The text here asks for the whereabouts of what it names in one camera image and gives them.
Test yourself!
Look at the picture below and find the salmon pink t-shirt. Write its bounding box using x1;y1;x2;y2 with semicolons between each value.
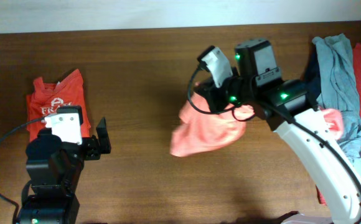
169;82;345;158

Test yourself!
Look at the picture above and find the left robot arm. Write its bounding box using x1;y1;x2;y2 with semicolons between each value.
16;115;111;224

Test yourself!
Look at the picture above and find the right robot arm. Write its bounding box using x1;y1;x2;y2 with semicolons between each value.
188;38;361;223

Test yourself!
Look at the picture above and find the folded red t-shirt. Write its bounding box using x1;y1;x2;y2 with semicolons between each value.
26;69;91;138

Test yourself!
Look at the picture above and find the navy blue garment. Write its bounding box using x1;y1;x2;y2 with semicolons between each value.
302;49;321;99

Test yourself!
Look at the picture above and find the grey t-shirt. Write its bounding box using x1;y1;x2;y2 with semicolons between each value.
312;34;361;176

